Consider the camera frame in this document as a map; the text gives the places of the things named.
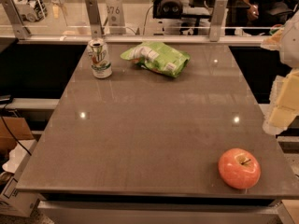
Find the white cardboard box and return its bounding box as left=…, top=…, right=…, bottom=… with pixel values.
left=0, top=140, right=37, bottom=217

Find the left metal bracket post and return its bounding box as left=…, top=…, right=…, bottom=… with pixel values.
left=0, top=0, right=31, bottom=40

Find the red apple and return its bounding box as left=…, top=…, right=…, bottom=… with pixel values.
left=218, top=148, right=261, bottom=189

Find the black cable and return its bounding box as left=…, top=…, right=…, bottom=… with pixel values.
left=0, top=105, right=33, bottom=157

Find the white green soda can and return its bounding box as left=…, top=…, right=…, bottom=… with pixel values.
left=87, top=38, right=112, bottom=78

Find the numbered white post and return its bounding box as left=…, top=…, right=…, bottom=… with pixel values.
left=106, top=0, right=126, bottom=35

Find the person in background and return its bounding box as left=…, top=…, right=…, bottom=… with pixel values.
left=162, top=0, right=295, bottom=35

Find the brown cardboard box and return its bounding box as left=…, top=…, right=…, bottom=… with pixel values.
left=0, top=117, right=34, bottom=155

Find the metal bracket post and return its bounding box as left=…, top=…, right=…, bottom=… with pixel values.
left=0, top=0, right=31, bottom=40
left=85, top=0, right=103, bottom=39
left=209, top=0, right=228, bottom=42

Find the middle metal bracket post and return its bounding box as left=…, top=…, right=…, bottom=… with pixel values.
left=85, top=0, right=103, bottom=39

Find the black camera device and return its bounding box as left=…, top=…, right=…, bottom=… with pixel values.
left=153, top=0, right=183, bottom=19

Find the right metal bracket post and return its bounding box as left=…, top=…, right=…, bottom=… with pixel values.
left=209, top=0, right=228, bottom=42

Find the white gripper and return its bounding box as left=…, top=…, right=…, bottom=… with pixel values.
left=261, top=11, right=299, bottom=134

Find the green rice chip bag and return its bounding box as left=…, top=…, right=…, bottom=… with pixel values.
left=121, top=41, right=191, bottom=77

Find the metal rail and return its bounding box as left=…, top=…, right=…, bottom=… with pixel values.
left=18, top=35, right=264, bottom=47

